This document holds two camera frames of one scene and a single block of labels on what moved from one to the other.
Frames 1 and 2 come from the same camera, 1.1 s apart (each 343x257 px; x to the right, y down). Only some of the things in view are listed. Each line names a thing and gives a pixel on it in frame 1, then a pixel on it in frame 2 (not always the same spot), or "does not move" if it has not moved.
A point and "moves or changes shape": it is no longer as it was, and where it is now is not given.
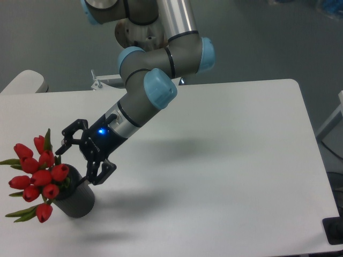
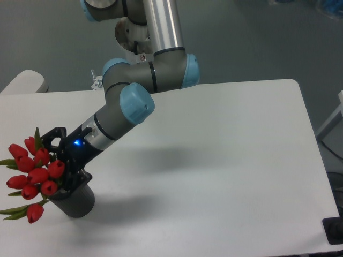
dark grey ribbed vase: [78, 199] does not move
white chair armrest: [27, 81] does not move
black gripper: [97, 144] -> [76, 152]
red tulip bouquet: [47, 177] moves or changes shape
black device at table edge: [333, 227] does not move
